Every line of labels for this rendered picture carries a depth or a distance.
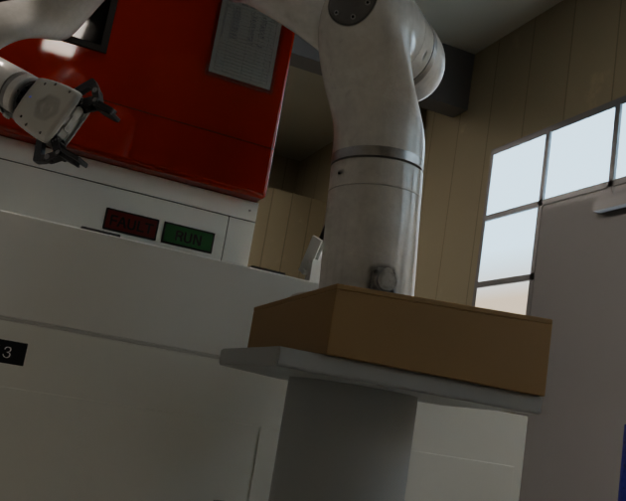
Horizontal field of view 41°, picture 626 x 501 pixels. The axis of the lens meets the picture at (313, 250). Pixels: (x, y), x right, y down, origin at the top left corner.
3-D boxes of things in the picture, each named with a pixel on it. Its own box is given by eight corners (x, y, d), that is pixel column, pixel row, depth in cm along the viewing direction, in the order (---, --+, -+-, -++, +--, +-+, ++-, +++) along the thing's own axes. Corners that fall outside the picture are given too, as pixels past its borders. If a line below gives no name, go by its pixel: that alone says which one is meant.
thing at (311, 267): (292, 303, 163) (303, 238, 165) (310, 307, 164) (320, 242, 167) (304, 301, 157) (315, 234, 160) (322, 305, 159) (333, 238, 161)
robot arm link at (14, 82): (-12, 104, 138) (0, 111, 136) (20, 62, 139) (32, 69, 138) (17, 128, 145) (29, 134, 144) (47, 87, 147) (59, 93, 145)
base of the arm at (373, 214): (467, 314, 97) (476, 163, 101) (310, 292, 92) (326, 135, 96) (407, 328, 115) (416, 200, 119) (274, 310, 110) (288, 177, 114)
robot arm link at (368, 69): (435, 182, 110) (447, 17, 115) (385, 133, 94) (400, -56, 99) (352, 186, 115) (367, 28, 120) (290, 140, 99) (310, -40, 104)
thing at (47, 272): (-29, 314, 118) (-6, 219, 120) (322, 379, 138) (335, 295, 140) (-28, 310, 109) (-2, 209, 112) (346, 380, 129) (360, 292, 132)
